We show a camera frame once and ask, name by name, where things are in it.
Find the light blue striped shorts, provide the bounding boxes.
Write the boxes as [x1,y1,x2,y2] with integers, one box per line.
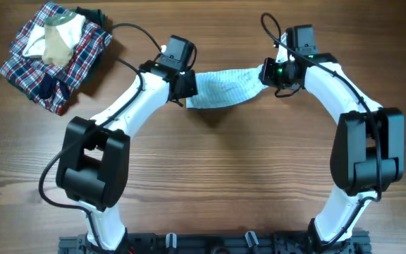
[186,65,267,109]

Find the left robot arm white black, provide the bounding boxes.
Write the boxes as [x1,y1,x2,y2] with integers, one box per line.
[56,35,197,253]

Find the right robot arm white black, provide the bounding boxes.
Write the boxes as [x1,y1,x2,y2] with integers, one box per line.
[259,25,405,249]

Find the dark green folded garment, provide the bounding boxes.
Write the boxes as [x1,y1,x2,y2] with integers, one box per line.
[72,6,106,28]

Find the tan sock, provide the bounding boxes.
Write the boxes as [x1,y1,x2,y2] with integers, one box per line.
[42,25,73,67]

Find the navy blue sock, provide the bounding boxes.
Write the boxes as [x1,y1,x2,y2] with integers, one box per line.
[39,74,70,100]

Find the red blue plaid shirt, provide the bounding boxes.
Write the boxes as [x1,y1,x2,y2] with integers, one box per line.
[0,1,112,115]

